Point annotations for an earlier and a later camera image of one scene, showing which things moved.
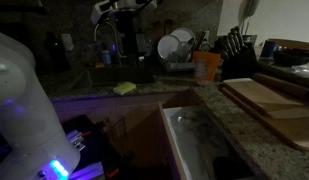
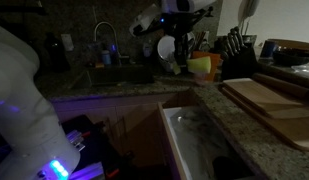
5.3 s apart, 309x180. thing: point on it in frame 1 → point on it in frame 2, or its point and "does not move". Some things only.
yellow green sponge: (124, 88) → (199, 65)
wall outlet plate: (68, 41) does not move
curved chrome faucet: (115, 37) does not move
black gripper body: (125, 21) → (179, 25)
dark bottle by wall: (57, 57) does not move
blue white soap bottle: (106, 58) does not move
